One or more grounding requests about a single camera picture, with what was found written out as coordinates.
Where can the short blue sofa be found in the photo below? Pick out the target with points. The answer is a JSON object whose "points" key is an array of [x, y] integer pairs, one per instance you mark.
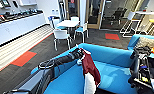
{"points": [[132, 40]]}

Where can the white bar stool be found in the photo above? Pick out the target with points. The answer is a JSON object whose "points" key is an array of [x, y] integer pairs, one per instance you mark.
{"points": [[129, 16]]}

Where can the black coffee machine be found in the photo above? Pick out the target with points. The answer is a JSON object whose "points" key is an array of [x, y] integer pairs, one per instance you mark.
{"points": [[4, 3]]}

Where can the black office chair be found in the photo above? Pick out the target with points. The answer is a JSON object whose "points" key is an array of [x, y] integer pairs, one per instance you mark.
{"points": [[117, 15]]}

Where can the red white varsity jacket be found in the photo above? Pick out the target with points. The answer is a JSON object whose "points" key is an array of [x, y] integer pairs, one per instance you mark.
{"points": [[91, 66]]}

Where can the white lower kitchen cabinets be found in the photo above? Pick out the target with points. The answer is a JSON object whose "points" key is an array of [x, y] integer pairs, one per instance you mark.
{"points": [[16, 30]]}

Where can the patterned grey cushion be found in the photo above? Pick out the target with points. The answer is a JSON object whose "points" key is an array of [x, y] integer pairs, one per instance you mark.
{"points": [[146, 41]]}

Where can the long blue sofa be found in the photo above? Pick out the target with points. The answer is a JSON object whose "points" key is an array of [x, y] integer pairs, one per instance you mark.
{"points": [[113, 70]]}

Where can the white chair blue seat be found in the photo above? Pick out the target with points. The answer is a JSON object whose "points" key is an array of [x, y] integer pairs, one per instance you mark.
{"points": [[81, 30], [58, 24]]}

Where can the white upper kitchen cabinets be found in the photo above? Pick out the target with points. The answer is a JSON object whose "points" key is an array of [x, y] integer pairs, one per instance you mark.
{"points": [[26, 2]]}

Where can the white high table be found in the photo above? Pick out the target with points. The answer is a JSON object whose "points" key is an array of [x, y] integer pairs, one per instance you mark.
{"points": [[146, 12]]}

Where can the wooden glass door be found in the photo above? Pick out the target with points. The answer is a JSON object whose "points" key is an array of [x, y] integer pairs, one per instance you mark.
{"points": [[73, 8], [94, 13]]}

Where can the white kitchen cabinets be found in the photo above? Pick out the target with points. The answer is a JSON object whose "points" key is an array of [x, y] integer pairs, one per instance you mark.
{"points": [[26, 2], [16, 30]]}

